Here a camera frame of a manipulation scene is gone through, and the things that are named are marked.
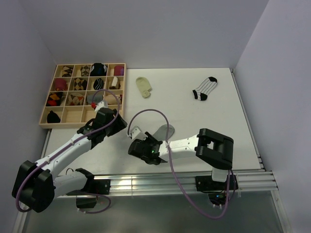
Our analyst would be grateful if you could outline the red orange argyle rolled sock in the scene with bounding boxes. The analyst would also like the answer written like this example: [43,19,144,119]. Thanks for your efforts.
[46,92,63,106]

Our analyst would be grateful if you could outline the beige orange argyle rolled sock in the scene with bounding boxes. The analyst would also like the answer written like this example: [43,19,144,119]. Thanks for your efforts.
[67,93,85,106]

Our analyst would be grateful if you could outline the cream brown rolled sock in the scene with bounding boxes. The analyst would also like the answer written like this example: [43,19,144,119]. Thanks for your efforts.
[109,77,121,90]

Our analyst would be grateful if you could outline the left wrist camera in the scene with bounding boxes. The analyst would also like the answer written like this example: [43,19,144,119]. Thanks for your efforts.
[91,100,108,112]

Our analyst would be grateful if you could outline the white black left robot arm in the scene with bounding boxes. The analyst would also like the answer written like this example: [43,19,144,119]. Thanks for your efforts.
[12,107,127,213]

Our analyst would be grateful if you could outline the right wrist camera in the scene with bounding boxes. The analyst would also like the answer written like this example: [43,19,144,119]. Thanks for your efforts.
[130,126,145,140]

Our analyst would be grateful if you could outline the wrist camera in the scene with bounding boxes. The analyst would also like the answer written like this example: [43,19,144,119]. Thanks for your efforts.
[91,100,108,112]
[130,126,145,140]

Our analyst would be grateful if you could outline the wooden compartment sock box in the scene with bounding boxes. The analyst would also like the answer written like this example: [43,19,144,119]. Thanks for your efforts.
[39,63,126,129]

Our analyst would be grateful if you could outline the maroon rolled sock right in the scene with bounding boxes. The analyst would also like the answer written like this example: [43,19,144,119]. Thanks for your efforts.
[114,65,124,76]

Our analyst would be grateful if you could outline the beige grey argyle rolled sock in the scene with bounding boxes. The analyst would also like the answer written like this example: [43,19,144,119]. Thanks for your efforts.
[80,65,90,77]

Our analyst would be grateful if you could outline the black sock with white stripes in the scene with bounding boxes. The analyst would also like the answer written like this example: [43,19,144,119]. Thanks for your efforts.
[47,111,61,123]

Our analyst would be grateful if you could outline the black white striped rolled sock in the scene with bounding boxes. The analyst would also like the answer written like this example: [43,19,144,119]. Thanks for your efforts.
[93,78,104,90]

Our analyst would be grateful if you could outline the black blue rolled sock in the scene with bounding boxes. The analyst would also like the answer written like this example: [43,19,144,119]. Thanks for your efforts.
[90,63,107,76]

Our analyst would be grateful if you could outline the white black striped ankle sock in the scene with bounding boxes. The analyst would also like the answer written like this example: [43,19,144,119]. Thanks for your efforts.
[192,77,218,101]

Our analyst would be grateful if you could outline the grey ankle sock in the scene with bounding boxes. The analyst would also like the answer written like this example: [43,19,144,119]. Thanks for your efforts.
[153,124,175,141]

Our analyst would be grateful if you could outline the brown argyle rolled sock corner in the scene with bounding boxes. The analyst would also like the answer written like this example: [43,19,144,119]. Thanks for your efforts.
[62,66,74,77]

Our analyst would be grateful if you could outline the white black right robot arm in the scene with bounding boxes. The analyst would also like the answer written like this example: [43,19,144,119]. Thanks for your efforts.
[128,128,234,192]

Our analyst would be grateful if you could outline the maroon rolled sock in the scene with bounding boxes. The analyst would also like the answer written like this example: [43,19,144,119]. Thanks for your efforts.
[114,65,124,76]
[54,78,68,91]

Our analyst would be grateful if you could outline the cream ankle sock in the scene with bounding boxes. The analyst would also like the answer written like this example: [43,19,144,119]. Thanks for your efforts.
[136,77,152,99]

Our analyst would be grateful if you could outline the maroon rolled sock left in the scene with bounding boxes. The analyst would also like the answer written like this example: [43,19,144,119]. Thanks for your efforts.
[54,78,68,91]

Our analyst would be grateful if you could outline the brown yellow argyle rolled sock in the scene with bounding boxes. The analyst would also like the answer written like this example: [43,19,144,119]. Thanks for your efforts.
[73,78,87,91]

